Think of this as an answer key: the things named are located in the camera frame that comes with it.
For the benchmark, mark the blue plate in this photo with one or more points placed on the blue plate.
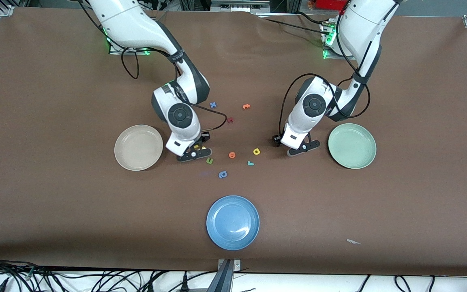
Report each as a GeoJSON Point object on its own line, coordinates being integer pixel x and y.
{"type": "Point", "coordinates": [232, 223]}

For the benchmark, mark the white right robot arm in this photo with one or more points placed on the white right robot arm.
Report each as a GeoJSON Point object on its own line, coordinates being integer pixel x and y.
{"type": "Point", "coordinates": [136, 24]}

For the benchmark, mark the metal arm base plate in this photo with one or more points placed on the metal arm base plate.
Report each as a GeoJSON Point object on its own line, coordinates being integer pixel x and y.
{"type": "Point", "coordinates": [116, 50]}
{"type": "Point", "coordinates": [330, 54]}

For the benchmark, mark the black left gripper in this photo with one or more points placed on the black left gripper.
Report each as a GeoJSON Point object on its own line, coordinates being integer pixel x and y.
{"type": "Point", "coordinates": [277, 140]}

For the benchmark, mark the metal table edge bracket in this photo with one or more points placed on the metal table edge bracket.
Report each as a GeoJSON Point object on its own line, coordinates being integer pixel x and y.
{"type": "Point", "coordinates": [227, 275]}

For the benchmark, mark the red box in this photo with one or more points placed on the red box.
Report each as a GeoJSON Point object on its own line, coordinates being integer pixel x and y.
{"type": "Point", "coordinates": [330, 4]}

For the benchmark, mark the grey metal device box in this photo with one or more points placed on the grey metal device box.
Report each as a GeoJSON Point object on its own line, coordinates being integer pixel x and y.
{"type": "Point", "coordinates": [239, 5]}

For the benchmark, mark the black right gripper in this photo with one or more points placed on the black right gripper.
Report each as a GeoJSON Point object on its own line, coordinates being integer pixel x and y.
{"type": "Point", "coordinates": [204, 138]}

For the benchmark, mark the white paper scrap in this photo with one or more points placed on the white paper scrap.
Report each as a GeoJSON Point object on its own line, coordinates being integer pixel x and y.
{"type": "Point", "coordinates": [352, 241]}

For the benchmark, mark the pale green plate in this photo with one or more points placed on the pale green plate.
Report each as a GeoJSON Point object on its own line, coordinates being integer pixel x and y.
{"type": "Point", "coordinates": [352, 146]}

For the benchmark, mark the blue foam letter a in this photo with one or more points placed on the blue foam letter a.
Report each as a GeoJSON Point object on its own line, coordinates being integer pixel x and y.
{"type": "Point", "coordinates": [222, 174]}

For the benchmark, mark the brown table cover sheet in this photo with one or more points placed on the brown table cover sheet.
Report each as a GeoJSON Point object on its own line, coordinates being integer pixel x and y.
{"type": "Point", "coordinates": [55, 202]}

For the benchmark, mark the beige brown plate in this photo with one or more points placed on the beige brown plate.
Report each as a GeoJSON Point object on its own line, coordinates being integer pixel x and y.
{"type": "Point", "coordinates": [138, 148]}

